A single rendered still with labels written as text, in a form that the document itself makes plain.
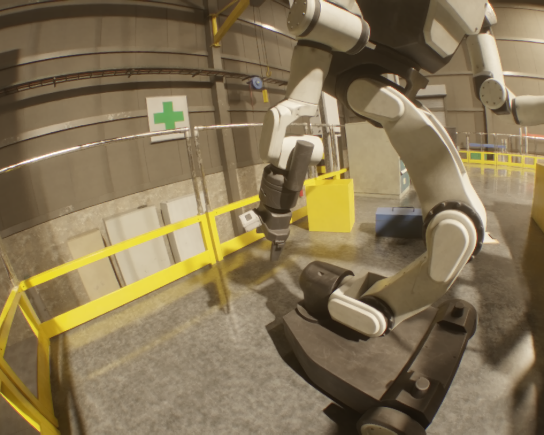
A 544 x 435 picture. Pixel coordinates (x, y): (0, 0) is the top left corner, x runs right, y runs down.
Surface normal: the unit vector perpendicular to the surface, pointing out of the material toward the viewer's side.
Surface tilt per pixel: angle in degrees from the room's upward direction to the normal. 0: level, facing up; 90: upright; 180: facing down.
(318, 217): 90
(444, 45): 124
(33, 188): 90
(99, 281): 90
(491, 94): 81
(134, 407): 0
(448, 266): 90
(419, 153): 113
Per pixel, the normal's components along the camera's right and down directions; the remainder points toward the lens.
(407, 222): -0.48, 0.31
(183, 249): 0.73, 0.10
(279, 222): 0.36, 0.58
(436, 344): -0.13, -0.95
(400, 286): -0.78, 0.27
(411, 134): -0.57, 0.65
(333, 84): -0.81, 0.52
